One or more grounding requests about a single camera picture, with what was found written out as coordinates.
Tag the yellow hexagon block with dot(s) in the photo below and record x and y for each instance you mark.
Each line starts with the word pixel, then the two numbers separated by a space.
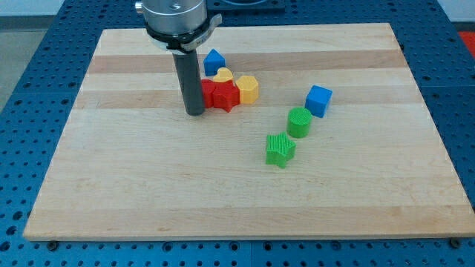
pixel 249 89

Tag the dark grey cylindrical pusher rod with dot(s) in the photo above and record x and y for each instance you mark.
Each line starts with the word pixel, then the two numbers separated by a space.
pixel 188 72

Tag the red star block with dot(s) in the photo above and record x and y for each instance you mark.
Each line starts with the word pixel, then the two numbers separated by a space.
pixel 225 95

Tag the blue cube block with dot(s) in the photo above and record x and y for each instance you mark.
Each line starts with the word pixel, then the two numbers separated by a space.
pixel 317 100

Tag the red cylinder block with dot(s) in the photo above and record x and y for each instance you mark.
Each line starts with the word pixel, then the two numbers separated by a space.
pixel 208 88

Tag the yellow heart block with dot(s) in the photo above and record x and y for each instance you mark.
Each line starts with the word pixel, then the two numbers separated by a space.
pixel 223 75

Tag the green cylinder block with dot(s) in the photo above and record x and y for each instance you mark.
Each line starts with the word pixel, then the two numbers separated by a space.
pixel 298 122

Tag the wooden board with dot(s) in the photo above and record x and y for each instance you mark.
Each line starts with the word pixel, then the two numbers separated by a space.
pixel 131 164

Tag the blue triangle block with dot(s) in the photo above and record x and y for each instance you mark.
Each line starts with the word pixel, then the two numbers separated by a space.
pixel 213 62

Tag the green star block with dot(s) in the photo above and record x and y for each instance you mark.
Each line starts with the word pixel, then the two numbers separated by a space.
pixel 279 149

